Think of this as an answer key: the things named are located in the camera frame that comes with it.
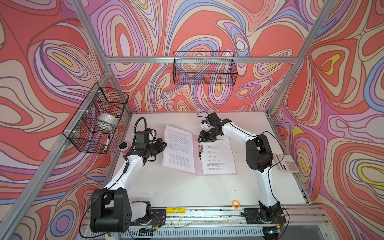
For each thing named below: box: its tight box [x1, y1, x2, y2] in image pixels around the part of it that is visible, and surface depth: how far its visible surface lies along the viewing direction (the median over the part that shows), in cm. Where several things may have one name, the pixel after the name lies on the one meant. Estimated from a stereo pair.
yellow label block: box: [166, 207, 187, 214], surface depth 76 cm
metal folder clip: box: [198, 144, 204, 161], surface depth 99 cm
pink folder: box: [192, 134, 238, 177], surface depth 93 cm
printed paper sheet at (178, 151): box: [163, 124, 196, 173], surface depth 92 cm
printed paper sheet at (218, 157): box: [200, 136, 237, 175], surface depth 95 cm
